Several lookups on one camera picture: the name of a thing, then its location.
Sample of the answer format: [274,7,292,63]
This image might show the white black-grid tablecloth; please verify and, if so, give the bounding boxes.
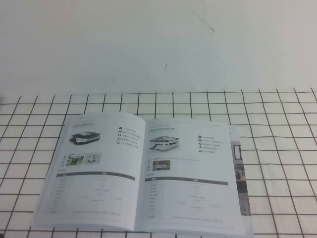
[0,88,317,238]

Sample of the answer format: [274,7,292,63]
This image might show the white product catalogue book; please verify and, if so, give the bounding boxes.
[30,111,255,238]

